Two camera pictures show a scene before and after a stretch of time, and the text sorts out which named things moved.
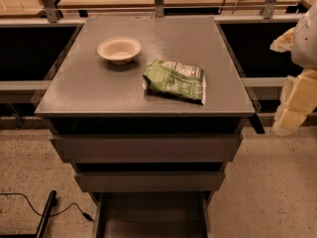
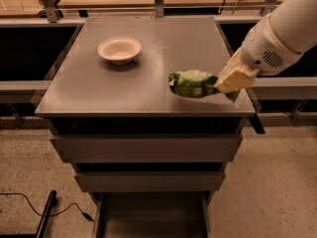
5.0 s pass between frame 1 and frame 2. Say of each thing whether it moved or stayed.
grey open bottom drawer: stayed
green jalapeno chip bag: moved
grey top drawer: stayed
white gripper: moved
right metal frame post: stayed
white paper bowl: stayed
